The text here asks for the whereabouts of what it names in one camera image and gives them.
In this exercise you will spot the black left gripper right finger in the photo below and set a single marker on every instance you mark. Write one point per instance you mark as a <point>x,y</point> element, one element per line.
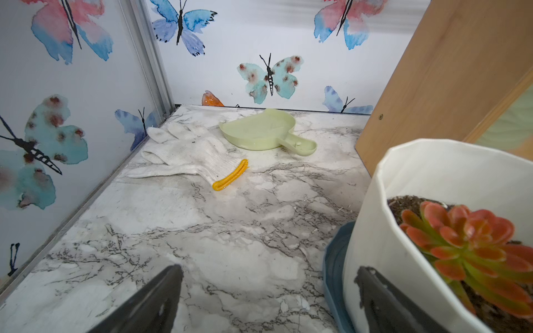
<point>387,308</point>

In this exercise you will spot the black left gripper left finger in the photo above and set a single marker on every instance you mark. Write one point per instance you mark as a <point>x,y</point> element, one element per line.
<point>152,309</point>

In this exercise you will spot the red orange succulent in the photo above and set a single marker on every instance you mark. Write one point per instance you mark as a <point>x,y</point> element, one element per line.
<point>473,248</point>

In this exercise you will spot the dark blue pot saucer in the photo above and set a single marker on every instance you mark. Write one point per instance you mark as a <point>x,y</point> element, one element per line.
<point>333,265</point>

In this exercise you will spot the white faceted plant pot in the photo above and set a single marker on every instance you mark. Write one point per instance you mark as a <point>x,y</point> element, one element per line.
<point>449,173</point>

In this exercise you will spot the white knit work glove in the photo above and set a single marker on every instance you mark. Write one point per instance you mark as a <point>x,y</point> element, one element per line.
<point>189,149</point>

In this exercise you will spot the wooden desktop shelf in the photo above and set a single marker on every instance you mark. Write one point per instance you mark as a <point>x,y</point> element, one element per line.
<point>466,63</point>

